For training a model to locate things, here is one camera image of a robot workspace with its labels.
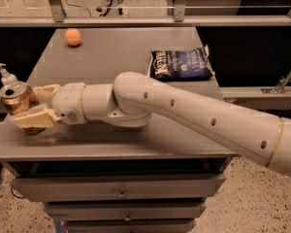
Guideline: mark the orange fruit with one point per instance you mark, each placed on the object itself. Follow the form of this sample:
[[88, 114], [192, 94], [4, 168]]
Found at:
[[73, 37]]

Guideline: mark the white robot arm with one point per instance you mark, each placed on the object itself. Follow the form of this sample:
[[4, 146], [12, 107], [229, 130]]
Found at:
[[132, 98]]

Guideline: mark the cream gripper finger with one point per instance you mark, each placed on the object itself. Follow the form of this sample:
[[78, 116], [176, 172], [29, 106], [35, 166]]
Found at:
[[46, 89], [41, 118]]

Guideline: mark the orange soda can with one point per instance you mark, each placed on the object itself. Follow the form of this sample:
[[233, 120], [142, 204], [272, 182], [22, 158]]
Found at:
[[18, 97]]

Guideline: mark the white pump soap bottle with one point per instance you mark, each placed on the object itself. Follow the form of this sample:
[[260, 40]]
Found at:
[[6, 77]]

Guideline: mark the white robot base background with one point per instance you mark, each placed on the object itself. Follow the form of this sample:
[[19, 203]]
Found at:
[[110, 8]]

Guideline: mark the grey metal railing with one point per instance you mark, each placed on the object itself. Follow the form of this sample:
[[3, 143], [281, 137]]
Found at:
[[82, 13]]

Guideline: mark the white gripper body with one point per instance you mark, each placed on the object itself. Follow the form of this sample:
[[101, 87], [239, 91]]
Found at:
[[68, 103]]

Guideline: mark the grey drawer cabinet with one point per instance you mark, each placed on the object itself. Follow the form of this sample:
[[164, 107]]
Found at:
[[100, 178]]

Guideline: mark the blue chip bag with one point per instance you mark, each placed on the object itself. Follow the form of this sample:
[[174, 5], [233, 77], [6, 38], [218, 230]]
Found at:
[[180, 65]]

